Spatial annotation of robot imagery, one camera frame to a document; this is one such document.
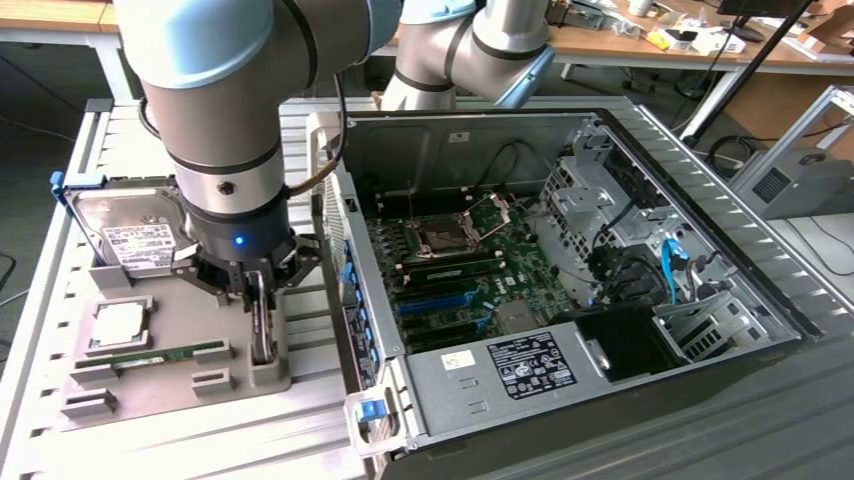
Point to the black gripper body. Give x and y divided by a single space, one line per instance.
240 235

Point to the green graphics card black fan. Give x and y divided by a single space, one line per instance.
261 330

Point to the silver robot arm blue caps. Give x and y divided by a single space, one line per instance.
213 75

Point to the grey parts rack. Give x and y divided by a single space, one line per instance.
173 320

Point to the silver hard disk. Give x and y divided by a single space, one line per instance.
133 240

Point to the silver CPU chip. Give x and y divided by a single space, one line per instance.
119 325

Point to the green RAM stick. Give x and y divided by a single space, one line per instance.
153 356

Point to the CPU socket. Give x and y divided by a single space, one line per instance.
440 237

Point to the blue expansion slot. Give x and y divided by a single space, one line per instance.
434 304

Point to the black installed RAM stick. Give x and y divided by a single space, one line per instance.
454 272

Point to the open grey PC case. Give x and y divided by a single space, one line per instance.
387 150

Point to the blue disk caddy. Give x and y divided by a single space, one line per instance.
80 180

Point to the blue case latch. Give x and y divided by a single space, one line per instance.
368 411

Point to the green motherboard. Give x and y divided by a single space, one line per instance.
527 280

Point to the grey power supply unit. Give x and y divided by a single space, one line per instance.
454 390

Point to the metal disk bay cage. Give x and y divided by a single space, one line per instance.
580 200

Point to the cluttered wooden desk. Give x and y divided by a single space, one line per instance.
600 42

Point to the white box black top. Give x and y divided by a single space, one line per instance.
676 45

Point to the white cup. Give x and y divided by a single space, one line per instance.
642 6

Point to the grey computer tower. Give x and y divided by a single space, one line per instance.
801 185

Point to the black stand pole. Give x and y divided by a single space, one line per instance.
757 65

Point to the black computer monitor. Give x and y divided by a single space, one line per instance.
761 6

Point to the folded cardboard pieces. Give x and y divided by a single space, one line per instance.
827 35

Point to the metal drive bracket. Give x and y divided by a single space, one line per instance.
707 325

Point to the aluminium profile frame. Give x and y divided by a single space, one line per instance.
811 117

